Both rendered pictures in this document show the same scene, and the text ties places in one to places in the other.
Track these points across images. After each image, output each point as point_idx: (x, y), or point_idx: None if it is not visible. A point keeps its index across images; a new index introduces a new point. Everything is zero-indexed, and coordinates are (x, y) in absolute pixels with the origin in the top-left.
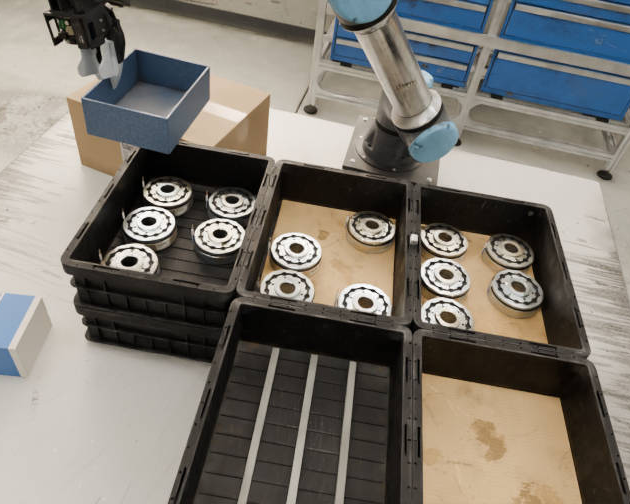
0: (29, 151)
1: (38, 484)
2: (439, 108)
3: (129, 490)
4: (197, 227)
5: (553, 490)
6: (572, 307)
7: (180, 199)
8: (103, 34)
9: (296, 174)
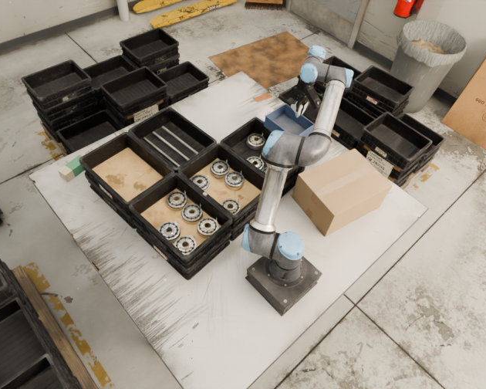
0: None
1: (215, 126)
2: (251, 225)
3: None
4: (267, 166)
5: (116, 189)
6: (143, 218)
7: None
8: (296, 99)
9: None
